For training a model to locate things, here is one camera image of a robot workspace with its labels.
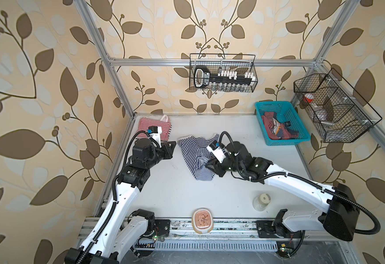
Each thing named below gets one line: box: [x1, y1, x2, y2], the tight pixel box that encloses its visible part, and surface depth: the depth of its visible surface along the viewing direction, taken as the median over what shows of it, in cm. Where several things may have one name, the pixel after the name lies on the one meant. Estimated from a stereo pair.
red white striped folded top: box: [136, 114, 172, 142], surface depth 114 cm
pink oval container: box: [191, 207, 214, 235], surface depth 75 cm
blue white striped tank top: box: [177, 133, 220, 181], surface depth 101 cm
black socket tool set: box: [193, 65, 257, 92], surface depth 85 cm
